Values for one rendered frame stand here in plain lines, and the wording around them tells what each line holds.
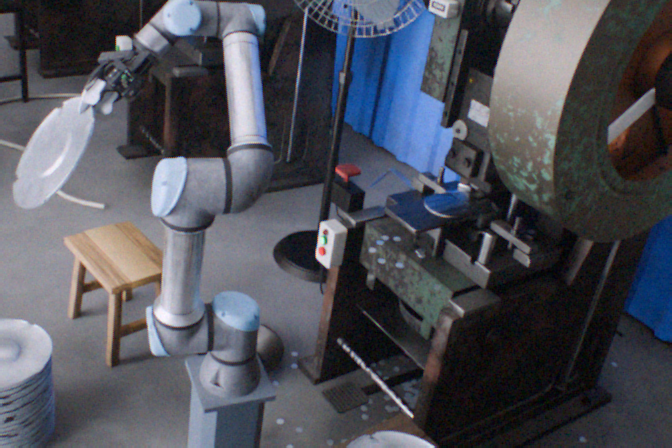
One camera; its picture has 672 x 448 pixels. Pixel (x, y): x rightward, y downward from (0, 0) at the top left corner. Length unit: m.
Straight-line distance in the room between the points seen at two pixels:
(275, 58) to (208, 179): 2.05
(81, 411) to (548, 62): 1.74
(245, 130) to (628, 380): 1.98
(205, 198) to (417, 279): 0.84
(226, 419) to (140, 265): 0.78
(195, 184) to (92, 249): 1.18
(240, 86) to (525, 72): 0.58
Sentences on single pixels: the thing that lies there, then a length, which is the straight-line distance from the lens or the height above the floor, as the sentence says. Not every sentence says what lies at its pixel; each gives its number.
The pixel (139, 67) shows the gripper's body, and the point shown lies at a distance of 1.78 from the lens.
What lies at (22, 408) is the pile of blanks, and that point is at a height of 0.20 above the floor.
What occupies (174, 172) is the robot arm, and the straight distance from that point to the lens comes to 1.50.
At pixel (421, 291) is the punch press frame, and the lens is 2.15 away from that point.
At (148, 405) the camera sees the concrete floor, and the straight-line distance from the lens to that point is 2.53.
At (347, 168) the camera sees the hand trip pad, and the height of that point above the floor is 0.76.
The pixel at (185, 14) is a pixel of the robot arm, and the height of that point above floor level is 1.32.
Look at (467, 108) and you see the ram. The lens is 2.11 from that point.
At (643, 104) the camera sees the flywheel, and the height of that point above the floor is 1.27.
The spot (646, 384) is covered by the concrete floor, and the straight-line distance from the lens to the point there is 3.12.
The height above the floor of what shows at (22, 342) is 0.29.
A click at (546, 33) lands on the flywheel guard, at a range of 1.52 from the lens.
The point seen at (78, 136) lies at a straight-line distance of 1.79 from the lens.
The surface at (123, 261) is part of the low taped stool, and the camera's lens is 2.56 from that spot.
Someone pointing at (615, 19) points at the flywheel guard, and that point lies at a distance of 1.51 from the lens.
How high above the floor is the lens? 1.77
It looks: 28 degrees down
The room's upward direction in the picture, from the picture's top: 9 degrees clockwise
